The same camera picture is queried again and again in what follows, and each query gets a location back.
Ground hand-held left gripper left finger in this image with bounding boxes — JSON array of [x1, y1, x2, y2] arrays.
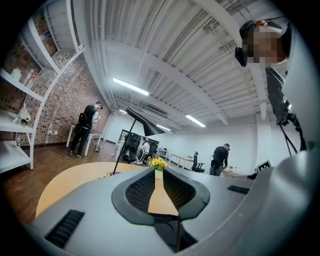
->
[[111, 166, 157, 226]]

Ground sunflowers in white pot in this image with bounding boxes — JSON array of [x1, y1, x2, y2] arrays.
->
[[146, 156, 169, 180]]

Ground white skull ornament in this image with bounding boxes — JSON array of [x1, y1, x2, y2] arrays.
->
[[12, 106, 33, 128]]

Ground dark-topped white table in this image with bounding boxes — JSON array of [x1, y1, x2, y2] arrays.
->
[[65, 123, 104, 157]]

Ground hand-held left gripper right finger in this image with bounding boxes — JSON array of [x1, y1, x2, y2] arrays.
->
[[162, 166, 211, 221]]

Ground wooden desk with white legs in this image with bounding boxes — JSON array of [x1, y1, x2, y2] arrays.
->
[[221, 166, 248, 178]]

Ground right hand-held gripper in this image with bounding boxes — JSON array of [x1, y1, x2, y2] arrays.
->
[[247, 159, 273, 181]]

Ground long wooden desk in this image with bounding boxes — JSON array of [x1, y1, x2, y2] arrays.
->
[[168, 152, 196, 171]]

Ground black mesh office chair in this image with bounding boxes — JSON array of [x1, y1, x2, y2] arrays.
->
[[121, 131, 141, 165]]

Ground black head-mounted camera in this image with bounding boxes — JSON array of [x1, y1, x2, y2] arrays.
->
[[234, 46, 249, 68]]

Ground person's head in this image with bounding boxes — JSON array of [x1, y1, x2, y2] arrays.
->
[[238, 19, 292, 68]]

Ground white metal shelf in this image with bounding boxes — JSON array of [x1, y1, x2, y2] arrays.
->
[[0, 0, 86, 174]]

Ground black desk lamp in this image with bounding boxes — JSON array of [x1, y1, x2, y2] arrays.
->
[[110, 106, 166, 176]]

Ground black chest pack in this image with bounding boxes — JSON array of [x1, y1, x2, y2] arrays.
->
[[264, 67, 301, 127]]

